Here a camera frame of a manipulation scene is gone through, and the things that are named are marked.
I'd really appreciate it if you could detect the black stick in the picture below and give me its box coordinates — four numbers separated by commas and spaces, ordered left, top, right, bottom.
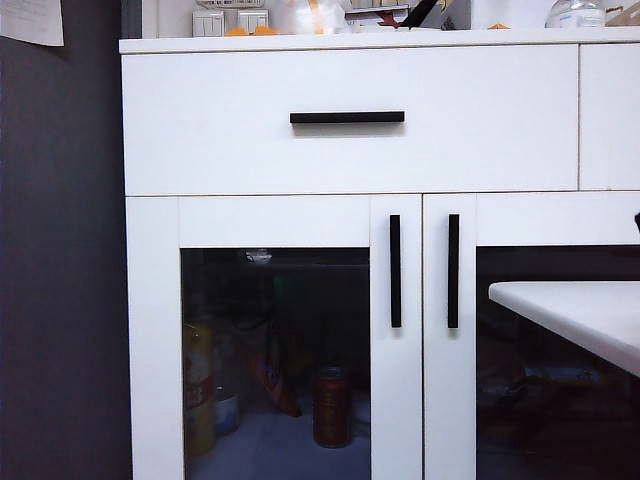
399, 0, 441, 30

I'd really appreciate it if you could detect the white paper sheet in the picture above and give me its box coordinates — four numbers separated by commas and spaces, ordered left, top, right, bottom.
0, 0, 66, 48

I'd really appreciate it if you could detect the black horizontal drawer handle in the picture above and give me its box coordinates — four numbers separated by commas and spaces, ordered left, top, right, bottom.
289, 111, 406, 125

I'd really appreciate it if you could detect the black vertical door handle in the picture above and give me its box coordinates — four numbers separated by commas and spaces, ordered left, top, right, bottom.
389, 214, 403, 329
448, 213, 461, 330

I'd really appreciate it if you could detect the yellow detergent bottle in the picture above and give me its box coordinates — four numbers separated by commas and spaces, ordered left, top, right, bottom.
182, 319, 216, 457

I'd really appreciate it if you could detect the white glass cabinet door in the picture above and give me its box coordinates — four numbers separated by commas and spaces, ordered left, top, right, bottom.
125, 195, 423, 480
423, 192, 640, 480

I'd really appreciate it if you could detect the red beverage can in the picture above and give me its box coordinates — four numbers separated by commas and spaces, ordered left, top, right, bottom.
313, 365, 352, 449

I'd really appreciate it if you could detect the orange snack packet blue print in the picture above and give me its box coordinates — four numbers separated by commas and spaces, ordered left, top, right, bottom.
239, 324, 304, 419

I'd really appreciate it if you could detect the clear pump sanitizer bottle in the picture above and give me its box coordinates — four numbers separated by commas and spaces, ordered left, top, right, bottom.
214, 384, 241, 436

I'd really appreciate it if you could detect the clear plastic jar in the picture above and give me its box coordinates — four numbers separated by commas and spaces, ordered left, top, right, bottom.
544, 0, 606, 29

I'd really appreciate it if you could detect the white wall switch panel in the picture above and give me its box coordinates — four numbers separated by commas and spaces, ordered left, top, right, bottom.
236, 8, 269, 34
192, 10, 225, 37

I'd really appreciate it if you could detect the white printed box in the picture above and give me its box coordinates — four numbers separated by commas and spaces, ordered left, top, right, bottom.
344, 0, 419, 22

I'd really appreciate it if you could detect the dark red snack packet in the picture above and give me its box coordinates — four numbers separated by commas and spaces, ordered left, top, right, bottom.
477, 344, 526, 401

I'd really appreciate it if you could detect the brown cardboard box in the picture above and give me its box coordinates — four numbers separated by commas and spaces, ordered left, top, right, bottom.
604, 7, 640, 26

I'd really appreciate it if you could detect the grey printed box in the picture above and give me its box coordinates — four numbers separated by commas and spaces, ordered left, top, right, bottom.
414, 0, 472, 30

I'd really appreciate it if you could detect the white cabinet body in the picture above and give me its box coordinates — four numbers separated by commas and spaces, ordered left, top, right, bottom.
118, 27, 640, 480

